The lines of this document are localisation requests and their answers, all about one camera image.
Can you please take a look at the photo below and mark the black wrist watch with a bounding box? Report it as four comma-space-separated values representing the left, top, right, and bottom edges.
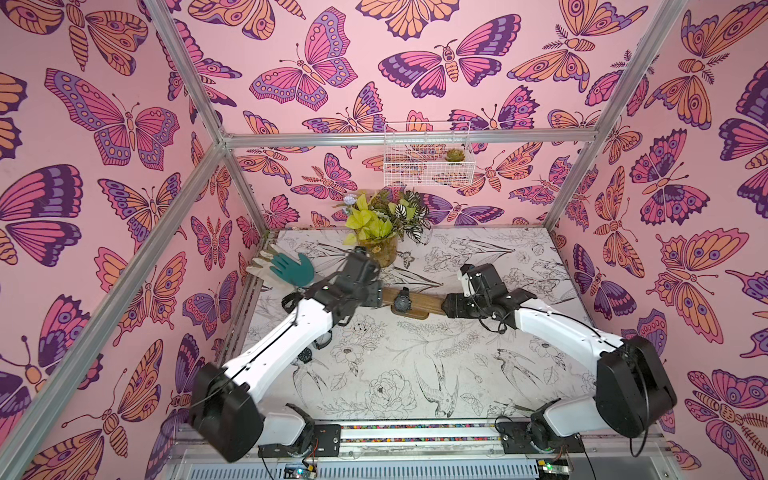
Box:
313, 330, 333, 350
391, 287, 412, 314
297, 347, 313, 365

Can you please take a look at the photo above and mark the wooden watch stand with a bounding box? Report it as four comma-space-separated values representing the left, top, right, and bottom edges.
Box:
381, 288, 445, 320

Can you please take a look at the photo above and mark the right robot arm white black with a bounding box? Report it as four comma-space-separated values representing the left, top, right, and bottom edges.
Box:
442, 264, 678, 452

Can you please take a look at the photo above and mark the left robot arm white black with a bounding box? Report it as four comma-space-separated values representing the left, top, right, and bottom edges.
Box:
188, 247, 380, 463

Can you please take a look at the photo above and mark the teal white garden glove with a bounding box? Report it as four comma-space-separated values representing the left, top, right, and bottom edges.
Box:
245, 245, 315, 289

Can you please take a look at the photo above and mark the glass vase with plants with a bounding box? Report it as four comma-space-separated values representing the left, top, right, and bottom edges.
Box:
342, 182, 430, 268

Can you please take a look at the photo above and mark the small succulent in basket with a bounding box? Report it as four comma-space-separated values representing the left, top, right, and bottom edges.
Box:
444, 148, 466, 163

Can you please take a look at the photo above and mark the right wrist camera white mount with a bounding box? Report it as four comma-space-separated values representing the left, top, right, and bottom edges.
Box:
458, 264, 473, 297

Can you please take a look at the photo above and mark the white wire basket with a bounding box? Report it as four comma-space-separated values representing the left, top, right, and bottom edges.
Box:
381, 129, 476, 189

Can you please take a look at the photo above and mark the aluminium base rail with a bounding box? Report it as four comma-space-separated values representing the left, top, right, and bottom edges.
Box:
167, 419, 667, 463

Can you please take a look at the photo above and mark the aluminium frame back bar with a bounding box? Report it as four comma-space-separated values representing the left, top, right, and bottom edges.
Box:
224, 129, 598, 149

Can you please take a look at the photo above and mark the aluminium frame right post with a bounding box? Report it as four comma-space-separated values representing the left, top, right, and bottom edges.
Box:
543, 0, 687, 231

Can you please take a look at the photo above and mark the aluminium frame post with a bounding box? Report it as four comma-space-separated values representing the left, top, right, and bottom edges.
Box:
1, 142, 225, 479
543, 0, 687, 231

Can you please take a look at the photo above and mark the aluminium frame left post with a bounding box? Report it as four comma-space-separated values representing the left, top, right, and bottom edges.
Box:
1, 142, 225, 479

